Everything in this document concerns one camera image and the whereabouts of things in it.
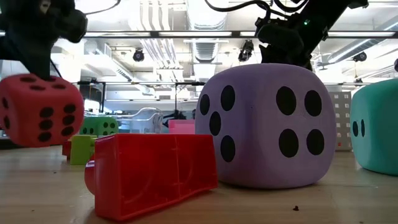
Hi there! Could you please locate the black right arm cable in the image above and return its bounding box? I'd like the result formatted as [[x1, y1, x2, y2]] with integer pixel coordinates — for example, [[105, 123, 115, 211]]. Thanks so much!
[[203, 0, 308, 21]]

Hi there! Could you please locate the purple foam die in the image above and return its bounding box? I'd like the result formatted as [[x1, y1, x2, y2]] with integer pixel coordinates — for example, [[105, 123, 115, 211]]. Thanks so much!
[[195, 63, 338, 190]]

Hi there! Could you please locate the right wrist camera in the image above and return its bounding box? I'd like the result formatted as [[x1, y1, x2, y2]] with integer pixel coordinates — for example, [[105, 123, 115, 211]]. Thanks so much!
[[256, 17, 305, 60]]

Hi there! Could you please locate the silver ceiling air duct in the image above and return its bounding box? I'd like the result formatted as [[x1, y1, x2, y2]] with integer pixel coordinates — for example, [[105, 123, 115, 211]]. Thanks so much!
[[185, 0, 230, 82]]

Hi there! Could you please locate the black metal background frame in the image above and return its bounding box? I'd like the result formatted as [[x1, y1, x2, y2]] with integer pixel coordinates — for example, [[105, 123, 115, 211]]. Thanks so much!
[[73, 81, 206, 122]]

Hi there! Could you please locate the red foam die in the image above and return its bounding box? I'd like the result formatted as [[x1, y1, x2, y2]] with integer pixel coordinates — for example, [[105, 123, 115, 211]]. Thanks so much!
[[0, 73, 85, 148]]

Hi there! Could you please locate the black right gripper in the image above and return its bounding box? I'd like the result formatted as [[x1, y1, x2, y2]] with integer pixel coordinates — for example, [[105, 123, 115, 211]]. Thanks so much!
[[260, 49, 313, 72]]

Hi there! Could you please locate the black ceiling spotlight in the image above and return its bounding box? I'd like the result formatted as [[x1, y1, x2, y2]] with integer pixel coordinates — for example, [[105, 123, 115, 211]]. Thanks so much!
[[238, 39, 255, 62], [132, 48, 146, 62], [353, 51, 368, 63]]

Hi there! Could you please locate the green foam die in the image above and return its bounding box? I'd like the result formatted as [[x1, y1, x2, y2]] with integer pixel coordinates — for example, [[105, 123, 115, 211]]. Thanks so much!
[[79, 116, 119, 137]]

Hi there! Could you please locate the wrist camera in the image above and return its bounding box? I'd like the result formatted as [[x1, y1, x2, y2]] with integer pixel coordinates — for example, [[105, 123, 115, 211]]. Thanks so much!
[[61, 8, 89, 44], [256, 17, 305, 60]]

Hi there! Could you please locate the clear plastic bin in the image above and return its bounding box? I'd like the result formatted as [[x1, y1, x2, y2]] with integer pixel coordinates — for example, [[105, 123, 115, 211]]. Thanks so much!
[[83, 107, 164, 135]]

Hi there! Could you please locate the white perforated basket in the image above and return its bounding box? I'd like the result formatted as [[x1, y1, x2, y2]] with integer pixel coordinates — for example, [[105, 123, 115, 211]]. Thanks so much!
[[329, 91, 354, 152]]

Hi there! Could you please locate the large red stepped block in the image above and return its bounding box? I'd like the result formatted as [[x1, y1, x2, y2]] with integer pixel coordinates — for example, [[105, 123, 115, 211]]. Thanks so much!
[[84, 133, 219, 222]]

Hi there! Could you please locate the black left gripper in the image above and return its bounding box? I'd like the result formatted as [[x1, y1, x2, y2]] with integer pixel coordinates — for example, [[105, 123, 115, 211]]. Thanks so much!
[[0, 0, 76, 80]]

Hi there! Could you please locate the teal foam die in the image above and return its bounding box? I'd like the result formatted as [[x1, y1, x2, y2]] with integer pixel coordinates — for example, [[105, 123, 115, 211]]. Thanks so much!
[[350, 78, 398, 177]]

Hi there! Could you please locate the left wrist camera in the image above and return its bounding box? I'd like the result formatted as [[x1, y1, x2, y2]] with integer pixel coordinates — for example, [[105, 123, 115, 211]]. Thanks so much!
[[61, 8, 89, 44]]

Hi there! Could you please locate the lime green small block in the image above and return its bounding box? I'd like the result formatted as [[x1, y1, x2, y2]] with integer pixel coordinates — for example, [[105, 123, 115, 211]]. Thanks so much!
[[70, 134, 98, 166]]

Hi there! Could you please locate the pink plastic bin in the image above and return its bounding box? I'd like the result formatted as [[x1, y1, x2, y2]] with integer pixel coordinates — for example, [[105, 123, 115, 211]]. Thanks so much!
[[168, 119, 197, 135]]

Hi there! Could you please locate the black beam with light strips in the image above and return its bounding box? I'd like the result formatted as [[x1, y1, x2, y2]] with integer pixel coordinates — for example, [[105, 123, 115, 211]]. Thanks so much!
[[0, 30, 398, 39]]

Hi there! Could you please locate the small red building block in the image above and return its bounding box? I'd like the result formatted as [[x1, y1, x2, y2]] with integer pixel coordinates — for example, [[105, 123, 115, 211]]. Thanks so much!
[[61, 139, 73, 161]]

